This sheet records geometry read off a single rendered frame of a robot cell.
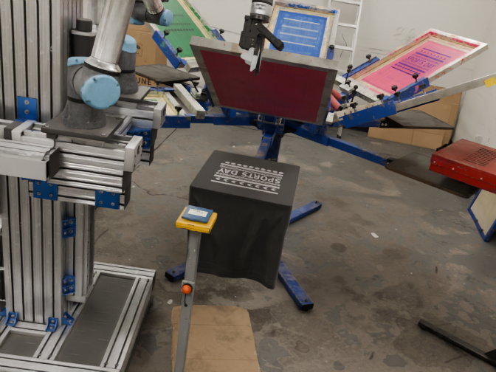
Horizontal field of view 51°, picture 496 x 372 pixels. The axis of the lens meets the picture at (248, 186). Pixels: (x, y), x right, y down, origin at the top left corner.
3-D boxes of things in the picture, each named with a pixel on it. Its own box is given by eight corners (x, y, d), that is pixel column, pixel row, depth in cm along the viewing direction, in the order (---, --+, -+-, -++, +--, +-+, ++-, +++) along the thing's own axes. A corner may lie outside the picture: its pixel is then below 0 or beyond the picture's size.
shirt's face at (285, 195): (291, 207, 220) (291, 206, 220) (190, 187, 224) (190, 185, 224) (299, 167, 263) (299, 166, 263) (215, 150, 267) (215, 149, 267)
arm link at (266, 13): (272, 9, 189) (271, 4, 181) (270, 22, 190) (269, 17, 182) (252, 6, 190) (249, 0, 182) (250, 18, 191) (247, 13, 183)
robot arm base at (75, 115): (54, 125, 179) (54, 97, 175) (70, 113, 192) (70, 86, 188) (99, 131, 179) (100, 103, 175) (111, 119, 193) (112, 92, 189)
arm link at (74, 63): (97, 90, 189) (97, 52, 184) (108, 101, 179) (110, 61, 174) (63, 90, 183) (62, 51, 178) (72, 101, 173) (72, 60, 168)
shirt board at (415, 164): (486, 191, 292) (491, 178, 288) (463, 211, 262) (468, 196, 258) (291, 120, 363) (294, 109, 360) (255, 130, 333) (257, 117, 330)
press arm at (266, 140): (248, 204, 236) (250, 193, 233) (235, 201, 236) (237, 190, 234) (278, 127, 348) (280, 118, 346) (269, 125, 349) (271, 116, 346)
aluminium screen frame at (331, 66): (338, 70, 199) (339, 60, 200) (189, 44, 204) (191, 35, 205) (322, 125, 277) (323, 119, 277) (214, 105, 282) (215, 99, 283)
